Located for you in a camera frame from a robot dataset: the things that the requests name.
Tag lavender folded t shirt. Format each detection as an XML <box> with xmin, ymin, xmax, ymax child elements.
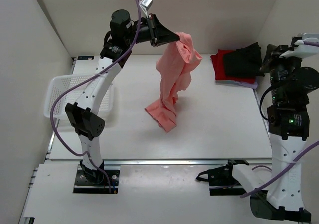
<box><xmin>234</xmin><ymin>81</ymin><xmax>258</xmax><ymax>89</ymax></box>

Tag aluminium rail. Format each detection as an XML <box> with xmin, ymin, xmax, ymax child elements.
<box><xmin>44</xmin><ymin>158</ymin><xmax>271</xmax><ymax>166</ymax></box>

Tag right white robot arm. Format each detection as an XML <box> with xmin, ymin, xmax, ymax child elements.
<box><xmin>196</xmin><ymin>33</ymin><xmax>319</xmax><ymax>223</ymax></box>

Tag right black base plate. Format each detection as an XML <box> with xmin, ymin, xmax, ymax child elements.
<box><xmin>207</xmin><ymin>165</ymin><xmax>261</xmax><ymax>196</ymax></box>

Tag black folded t shirt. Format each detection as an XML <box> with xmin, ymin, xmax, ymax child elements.
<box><xmin>223</xmin><ymin>42</ymin><xmax>265</xmax><ymax>78</ymax></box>

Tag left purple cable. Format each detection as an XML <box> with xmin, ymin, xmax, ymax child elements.
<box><xmin>49</xmin><ymin>0</ymin><xmax>140</xmax><ymax>194</ymax></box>

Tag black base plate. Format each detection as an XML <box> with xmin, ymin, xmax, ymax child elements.
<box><xmin>73</xmin><ymin>166</ymin><xmax>120</xmax><ymax>195</ymax></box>
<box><xmin>207</xmin><ymin>165</ymin><xmax>261</xmax><ymax>196</ymax></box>

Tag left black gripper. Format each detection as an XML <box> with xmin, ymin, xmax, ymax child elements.
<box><xmin>129</xmin><ymin>10</ymin><xmax>182</xmax><ymax>44</ymax></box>

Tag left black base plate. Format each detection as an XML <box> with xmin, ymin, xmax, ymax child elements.
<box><xmin>73</xmin><ymin>166</ymin><xmax>120</xmax><ymax>195</ymax></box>

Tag red folded t shirt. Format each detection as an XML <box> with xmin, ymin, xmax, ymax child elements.
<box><xmin>210</xmin><ymin>49</ymin><xmax>256</xmax><ymax>84</ymax></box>

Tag pink t shirt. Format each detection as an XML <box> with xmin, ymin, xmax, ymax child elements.
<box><xmin>145</xmin><ymin>32</ymin><xmax>202</xmax><ymax>133</ymax></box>

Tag white plastic basket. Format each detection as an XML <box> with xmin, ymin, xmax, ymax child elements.
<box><xmin>43</xmin><ymin>72</ymin><xmax>116</xmax><ymax>121</ymax></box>

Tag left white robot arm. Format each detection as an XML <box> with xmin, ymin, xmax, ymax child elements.
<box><xmin>65</xmin><ymin>9</ymin><xmax>179</xmax><ymax>185</ymax></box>

